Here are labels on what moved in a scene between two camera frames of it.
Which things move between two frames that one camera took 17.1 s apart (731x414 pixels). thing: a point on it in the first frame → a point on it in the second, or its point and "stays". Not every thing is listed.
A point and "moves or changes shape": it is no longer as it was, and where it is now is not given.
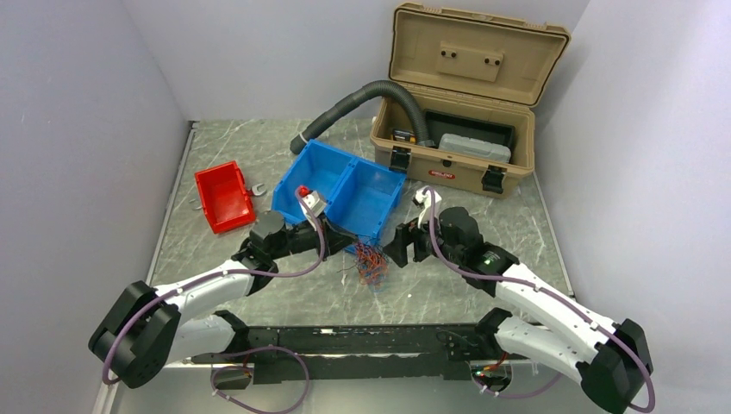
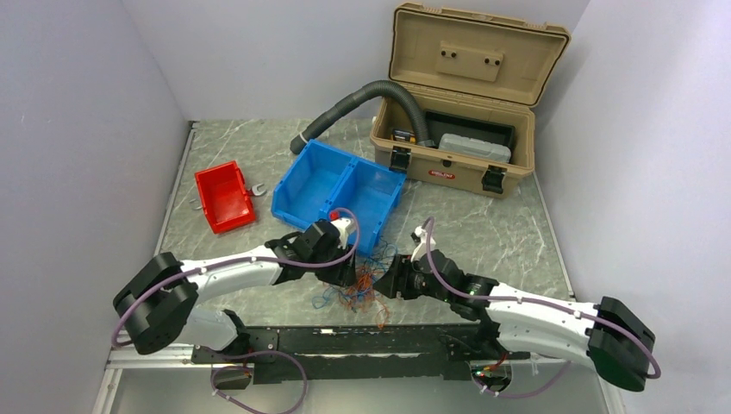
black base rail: [278, 354] stays
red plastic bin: [226, 200] stays
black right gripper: [405, 235] → [392, 281]
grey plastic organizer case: [474, 147] stays
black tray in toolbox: [440, 122] stays
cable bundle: [371, 266] moves or changes shape
